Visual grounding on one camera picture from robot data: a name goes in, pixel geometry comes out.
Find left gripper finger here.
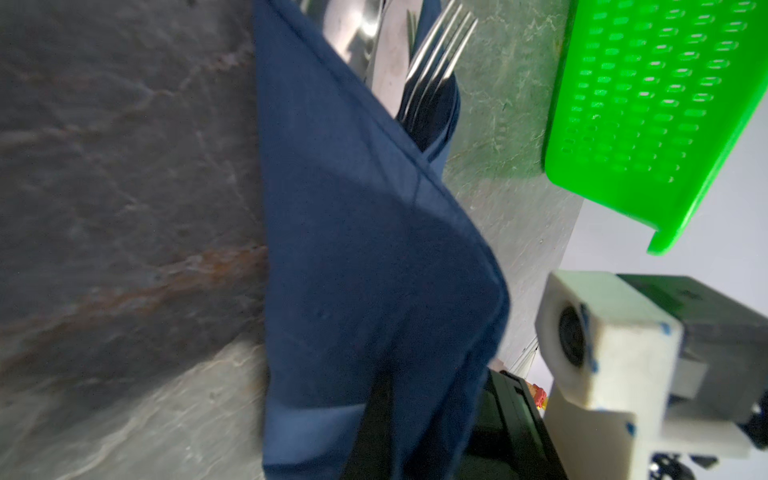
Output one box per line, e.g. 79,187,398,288
341,372,394,480

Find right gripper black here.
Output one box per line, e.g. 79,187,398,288
461,371,567,480

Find blue paper napkin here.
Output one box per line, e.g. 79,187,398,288
252,1,511,479

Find silver fork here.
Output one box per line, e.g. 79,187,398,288
397,1,478,130

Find silver knife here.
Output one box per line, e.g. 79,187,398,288
366,0,423,117

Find silver spoon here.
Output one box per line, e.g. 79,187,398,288
296,0,384,82

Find red yellow toy figure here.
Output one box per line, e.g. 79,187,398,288
528,384,548,411

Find green plastic basket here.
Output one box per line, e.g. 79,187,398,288
544,0,767,256

